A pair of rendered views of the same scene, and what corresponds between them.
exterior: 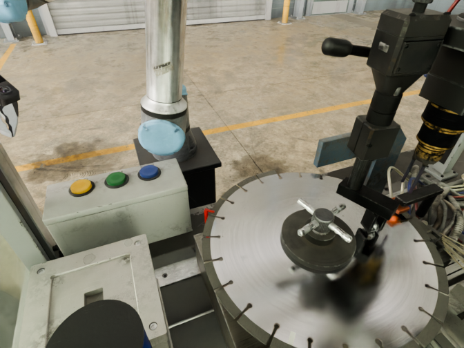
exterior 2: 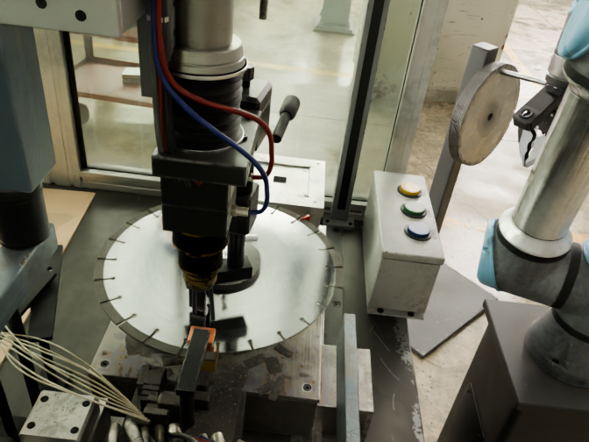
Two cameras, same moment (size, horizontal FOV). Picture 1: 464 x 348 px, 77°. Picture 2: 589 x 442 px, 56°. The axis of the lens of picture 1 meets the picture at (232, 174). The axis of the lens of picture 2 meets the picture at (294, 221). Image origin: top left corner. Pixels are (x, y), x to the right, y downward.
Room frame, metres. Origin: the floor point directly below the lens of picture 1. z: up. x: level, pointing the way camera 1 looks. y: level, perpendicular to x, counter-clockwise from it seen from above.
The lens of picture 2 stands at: (0.60, -0.66, 1.47)
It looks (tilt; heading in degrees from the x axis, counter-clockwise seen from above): 35 degrees down; 112
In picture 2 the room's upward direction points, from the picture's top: 7 degrees clockwise
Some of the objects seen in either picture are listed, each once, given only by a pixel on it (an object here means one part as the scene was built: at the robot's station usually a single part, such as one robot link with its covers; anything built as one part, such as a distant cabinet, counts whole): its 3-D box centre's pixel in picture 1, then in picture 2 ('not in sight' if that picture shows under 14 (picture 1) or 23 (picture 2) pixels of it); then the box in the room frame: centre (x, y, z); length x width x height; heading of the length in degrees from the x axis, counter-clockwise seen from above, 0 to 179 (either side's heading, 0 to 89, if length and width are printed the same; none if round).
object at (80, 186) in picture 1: (81, 188); (409, 191); (0.45, 0.31, 0.90); 0.04 x 0.04 x 0.02
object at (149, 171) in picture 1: (149, 173); (417, 231); (0.51, 0.19, 0.90); 0.04 x 0.04 x 0.02
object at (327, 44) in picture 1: (361, 52); (271, 116); (0.35, -0.15, 1.21); 0.08 x 0.06 x 0.03; 112
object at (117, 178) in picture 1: (117, 180); (413, 210); (0.48, 0.25, 0.90); 0.04 x 0.04 x 0.02
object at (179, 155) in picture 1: (172, 137); (578, 334); (0.82, 0.20, 0.80); 0.15 x 0.15 x 0.10
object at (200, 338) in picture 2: (409, 207); (195, 373); (0.36, -0.31, 0.95); 0.10 x 0.03 x 0.07; 112
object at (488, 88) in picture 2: not in sight; (442, 187); (0.44, 1.09, 0.50); 0.50 x 0.50 x 1.00; 68
